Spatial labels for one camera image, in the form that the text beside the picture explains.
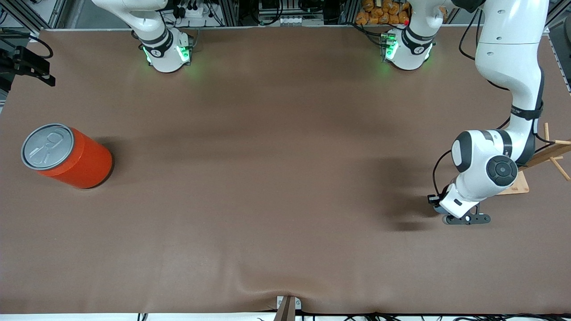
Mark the black electronics box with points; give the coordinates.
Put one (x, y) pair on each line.
(276, 5)

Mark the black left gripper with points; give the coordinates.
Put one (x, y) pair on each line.
(432, 201)

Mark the wooden cup rack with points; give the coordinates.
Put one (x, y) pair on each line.
(546, 154)

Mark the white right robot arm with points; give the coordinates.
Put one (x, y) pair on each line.
(165, 58)

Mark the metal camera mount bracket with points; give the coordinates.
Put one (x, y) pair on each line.
(287, 310)

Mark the white power strip with plugs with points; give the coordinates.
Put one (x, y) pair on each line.
(192, 11)

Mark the orange snack bags pile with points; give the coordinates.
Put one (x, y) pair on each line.
(379, 13)

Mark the orange can with grey lid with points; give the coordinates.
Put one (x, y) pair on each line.
(80, 162)

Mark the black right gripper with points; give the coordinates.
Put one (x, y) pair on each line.
(21, 63)

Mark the brown table cover mat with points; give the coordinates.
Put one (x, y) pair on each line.
(285, 232)

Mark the aluminium frame profile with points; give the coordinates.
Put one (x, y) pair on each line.
(229, 13)
(57, 11)
(557, 18)

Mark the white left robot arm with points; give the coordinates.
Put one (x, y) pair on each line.
(513, 44)

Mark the light blue plastic cup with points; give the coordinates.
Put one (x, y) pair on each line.
(439, 208)

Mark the white connector strip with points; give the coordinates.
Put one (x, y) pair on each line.
(292, 21)

